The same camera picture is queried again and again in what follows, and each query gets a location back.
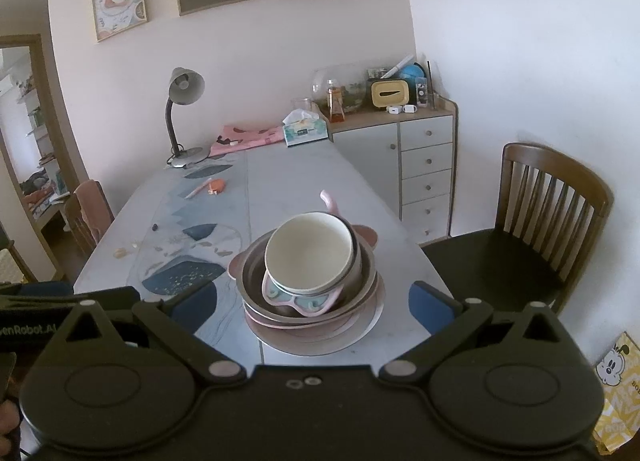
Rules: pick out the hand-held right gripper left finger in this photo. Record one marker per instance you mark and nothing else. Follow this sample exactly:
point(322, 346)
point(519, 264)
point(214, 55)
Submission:
point(195, 303)

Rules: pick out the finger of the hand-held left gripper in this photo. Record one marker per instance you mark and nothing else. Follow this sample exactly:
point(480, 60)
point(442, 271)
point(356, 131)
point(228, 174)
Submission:
point(117, 297)

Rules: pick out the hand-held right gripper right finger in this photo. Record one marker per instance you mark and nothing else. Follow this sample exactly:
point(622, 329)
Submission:
point(429, 306)

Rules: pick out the stainless steel bowl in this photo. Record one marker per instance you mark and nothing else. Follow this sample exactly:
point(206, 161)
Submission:
point(255, 266)

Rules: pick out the large white plate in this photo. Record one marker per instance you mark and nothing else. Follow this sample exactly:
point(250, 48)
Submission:
point(350, 342)

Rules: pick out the pink divided plate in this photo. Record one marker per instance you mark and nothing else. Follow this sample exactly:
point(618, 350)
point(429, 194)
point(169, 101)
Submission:
point(365, 236)

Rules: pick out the pink pot with steel liner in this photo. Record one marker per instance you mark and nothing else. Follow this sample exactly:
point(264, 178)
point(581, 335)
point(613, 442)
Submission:
point(305, 304)

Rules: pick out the cream bowl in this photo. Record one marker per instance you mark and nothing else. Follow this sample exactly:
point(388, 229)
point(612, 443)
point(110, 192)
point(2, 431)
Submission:
point(310, 251)

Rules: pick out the person's left hand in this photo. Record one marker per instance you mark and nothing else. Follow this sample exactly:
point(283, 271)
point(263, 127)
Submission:
point(7, 422)

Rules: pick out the small beige lump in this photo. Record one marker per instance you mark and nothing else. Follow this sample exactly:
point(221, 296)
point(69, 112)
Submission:
point(120, 252)

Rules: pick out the sofa with cream cover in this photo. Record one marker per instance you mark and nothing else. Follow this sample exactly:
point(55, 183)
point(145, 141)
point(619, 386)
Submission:
point(6, 266)

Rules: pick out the wooden chair with dark seat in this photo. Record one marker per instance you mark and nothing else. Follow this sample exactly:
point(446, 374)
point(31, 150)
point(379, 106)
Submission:
point(480, 261)

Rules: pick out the wooden chair with towel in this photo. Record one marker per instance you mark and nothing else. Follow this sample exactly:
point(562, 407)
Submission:
point(72, 221)

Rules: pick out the pink towel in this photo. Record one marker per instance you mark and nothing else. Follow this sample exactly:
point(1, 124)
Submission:
point(97, 206)

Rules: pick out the small orange tool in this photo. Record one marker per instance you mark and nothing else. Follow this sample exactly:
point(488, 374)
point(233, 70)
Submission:
point(217, 186)

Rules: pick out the pink spoon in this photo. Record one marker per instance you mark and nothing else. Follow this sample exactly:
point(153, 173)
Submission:
point(329, 201)

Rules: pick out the white sideboard cabinet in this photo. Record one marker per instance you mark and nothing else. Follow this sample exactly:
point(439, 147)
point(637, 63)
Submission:
point(425, 161)

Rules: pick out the pink patterned cloth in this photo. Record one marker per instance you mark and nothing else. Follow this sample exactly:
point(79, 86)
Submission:
point(245, 138)

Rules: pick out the yellow cartoon bag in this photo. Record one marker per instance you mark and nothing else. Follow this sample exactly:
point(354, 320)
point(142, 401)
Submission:
point(617, 371)

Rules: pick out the tissue box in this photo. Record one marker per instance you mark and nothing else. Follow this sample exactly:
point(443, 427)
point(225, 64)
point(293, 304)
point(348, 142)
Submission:
point(305, 133)

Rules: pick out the clear acrylic photo stand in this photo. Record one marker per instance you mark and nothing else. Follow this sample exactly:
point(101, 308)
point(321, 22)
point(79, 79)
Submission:
point(421, 91)

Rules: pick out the yellow tissue holder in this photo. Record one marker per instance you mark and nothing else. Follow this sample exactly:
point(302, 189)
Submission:
point(390, 94)

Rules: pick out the grey desk lamp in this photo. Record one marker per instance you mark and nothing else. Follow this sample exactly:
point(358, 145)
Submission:
point(186, 86)

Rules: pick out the amber bottle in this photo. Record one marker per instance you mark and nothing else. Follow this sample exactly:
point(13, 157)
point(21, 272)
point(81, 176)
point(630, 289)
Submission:
point(336, 108)

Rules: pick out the thin black rod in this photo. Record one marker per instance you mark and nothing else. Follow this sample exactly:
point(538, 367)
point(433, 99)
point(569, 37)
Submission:
point(429, 86)

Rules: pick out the clear glass cup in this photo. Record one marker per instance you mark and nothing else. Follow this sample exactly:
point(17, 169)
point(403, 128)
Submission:
point(300, 105)

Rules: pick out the glass fishbowl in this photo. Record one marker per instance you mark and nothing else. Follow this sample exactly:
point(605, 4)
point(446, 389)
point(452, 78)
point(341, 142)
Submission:
point(357, 86)

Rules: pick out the blue globe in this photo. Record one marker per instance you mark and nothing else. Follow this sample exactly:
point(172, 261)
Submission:
point(415, 73)

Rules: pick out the white paper roll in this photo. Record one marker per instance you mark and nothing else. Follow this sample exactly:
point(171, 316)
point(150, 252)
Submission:
point(400, 64)

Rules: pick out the wooden door frame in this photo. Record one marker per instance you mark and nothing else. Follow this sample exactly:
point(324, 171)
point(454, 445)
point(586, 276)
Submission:
point(20, 40)

